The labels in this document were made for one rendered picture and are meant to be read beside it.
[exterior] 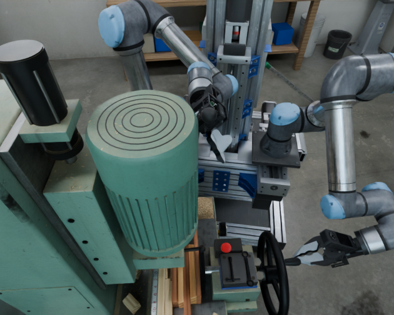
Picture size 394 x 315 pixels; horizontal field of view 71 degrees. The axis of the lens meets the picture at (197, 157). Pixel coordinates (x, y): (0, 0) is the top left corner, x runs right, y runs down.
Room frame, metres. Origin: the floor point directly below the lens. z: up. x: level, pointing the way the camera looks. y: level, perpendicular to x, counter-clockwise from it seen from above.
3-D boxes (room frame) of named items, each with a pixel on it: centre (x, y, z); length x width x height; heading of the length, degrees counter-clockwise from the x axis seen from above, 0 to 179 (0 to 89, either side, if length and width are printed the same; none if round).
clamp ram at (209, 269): (0.32, -0.04, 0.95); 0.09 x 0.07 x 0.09; 3
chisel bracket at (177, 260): (0.34, 0.11, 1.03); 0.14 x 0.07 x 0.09; 93
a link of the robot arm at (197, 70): (0.76, -0.01, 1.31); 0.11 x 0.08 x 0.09; 3
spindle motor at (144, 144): (0.34, 0.09, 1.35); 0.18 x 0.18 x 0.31
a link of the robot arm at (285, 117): (0.97, -0.39, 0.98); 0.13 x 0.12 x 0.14; 96
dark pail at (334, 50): (3.54, -1.82, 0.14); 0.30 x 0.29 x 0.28; 7
